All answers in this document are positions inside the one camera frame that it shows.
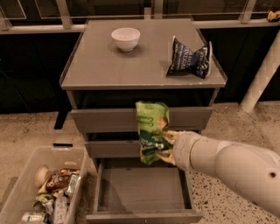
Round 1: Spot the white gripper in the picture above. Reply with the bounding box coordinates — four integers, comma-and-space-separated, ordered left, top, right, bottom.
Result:
157, 130, 201, 171

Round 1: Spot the green rice chip bag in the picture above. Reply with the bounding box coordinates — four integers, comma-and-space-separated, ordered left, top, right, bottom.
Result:
136, 101, 172, 165

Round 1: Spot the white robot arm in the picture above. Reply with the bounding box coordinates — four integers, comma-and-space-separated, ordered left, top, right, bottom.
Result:
158, 130, 280, 217

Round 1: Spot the grey top drawer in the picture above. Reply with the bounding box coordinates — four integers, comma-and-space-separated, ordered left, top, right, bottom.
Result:
71, 107, 213, 133

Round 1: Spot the grey drawer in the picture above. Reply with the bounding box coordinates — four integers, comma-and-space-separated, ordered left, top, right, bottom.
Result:
86, 157, 203, 224
71, 107, 213, 133
85, 132, 140, 158

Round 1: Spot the grey bottom drawer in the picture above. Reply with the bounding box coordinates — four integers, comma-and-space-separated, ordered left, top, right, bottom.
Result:
86, 157, 203, 224

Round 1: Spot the grey middle drawer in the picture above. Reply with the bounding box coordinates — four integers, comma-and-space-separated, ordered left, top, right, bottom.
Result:
85, 132, 140, 158

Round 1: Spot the blue vinegar chip bag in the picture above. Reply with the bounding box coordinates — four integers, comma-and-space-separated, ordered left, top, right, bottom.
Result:
166, 37, 213, 79

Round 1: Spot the grey drawer cabinet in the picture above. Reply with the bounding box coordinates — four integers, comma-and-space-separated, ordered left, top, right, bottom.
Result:
59, 18, 228, 165

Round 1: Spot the brown snack bag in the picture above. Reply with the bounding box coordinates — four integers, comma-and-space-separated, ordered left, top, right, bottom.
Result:
38, 169, 81, 193

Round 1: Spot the small green can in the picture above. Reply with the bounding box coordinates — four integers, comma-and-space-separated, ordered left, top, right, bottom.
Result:
65, 174, 81, 196

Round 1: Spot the white ceramic bowl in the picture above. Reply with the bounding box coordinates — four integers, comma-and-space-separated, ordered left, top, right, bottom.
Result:
111, 27, 141, 52

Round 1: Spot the clear plastic bottle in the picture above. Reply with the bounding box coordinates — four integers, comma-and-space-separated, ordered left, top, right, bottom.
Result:
53, 191, 68, 224

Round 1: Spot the clear plastic storage bin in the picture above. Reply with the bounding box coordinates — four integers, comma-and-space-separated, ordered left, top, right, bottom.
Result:
0, 147, 87, 224

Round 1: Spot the beige wooden mushroom object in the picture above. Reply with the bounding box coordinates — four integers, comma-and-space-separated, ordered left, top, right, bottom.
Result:
34, 164, 52, 188

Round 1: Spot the white diagonal pipe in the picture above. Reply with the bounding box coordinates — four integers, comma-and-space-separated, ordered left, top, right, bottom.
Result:
240, 31, 280, 113

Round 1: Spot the white green snack packet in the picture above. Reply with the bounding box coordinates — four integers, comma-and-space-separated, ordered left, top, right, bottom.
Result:
21, 211, 47, 224

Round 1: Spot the metal window railing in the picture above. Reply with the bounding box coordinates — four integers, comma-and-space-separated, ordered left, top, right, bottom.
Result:
0, 0, 280, 34

